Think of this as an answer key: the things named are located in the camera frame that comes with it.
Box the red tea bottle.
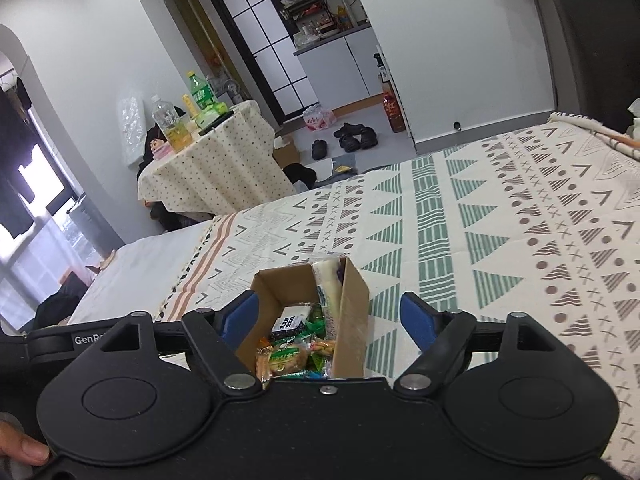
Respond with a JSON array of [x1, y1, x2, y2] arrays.
[[381, 91, 407, 133]]

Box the brown cardboard box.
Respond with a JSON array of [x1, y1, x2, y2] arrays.
[[235, 256, 372, 381]]

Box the black flat tray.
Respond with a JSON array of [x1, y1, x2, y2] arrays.
[[198, 110, 235, 137]]

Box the orange red snack packet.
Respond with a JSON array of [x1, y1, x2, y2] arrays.
[[255, 345, 273, 386]]

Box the white plastic bag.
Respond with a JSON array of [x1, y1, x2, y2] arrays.
[[625, 101, 640, 148]]

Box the black white snack packet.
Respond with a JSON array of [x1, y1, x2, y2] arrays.
[[270, 305, 313, 338]]

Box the green tissue pack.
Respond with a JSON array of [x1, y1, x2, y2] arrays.
[[194, 101, 230, 130]]

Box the side table with dotted cloth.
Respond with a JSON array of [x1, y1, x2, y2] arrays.
[[137, 100, 296, 216]]

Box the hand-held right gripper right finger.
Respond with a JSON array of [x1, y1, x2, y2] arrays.
[[394, 291, 556, 392]]

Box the green soda bottle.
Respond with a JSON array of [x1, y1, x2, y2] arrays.
[[186, 71, 216, 111]]

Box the metal dish rack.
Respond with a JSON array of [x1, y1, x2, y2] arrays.
[[280, 0, 336, 36]]

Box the green biscuit packet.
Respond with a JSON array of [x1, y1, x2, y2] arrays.
[[267, 337, 310, 378]]

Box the white bread packet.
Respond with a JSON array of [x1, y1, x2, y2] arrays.
[[311, 256, 348, 333]]

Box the small grey fan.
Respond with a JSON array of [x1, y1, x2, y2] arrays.
[[220, 77, 246, 106]]

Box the grey ribbed appliance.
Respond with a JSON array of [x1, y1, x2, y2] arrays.
[[67, 197, 126, 266]]

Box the black framed glass door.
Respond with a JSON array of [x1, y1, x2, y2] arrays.
[[207, 0, 321, 123]]

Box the dark hanging clothes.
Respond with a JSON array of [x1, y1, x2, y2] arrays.
[[0, 75, 38, 238]]

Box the white bubble wrap panel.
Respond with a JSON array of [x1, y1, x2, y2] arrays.
[[116, 85, 151, 168]]

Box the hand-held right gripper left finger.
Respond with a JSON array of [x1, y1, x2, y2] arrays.
[[100, 290, 260, 392]]

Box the person's left hand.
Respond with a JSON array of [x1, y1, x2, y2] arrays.
[[0, 420, 51, 467]]

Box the black garment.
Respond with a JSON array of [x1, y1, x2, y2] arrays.
[[285, 162, 318, 188]]

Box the white bed sheet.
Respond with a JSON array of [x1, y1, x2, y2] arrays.
[[65, 220, 216, 326]]

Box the dark cloth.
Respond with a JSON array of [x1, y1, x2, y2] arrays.
[[32, 272, 93, 331]]

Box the clear cooking oil bottle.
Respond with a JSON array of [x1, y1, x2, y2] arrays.
[[151, 94, 193, 153]]

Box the grey kitchen cabinet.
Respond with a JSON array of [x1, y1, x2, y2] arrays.
[[294, 24, 388, 111]]

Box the small open cardboard box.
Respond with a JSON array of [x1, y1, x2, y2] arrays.
[[272, 134, 301, 168]]

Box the white paper sheet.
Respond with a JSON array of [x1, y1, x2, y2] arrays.
[[312, 159, 358, 181]]

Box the pink water bottle pack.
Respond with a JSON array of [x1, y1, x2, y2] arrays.
[[301, 104, 338, 132]]

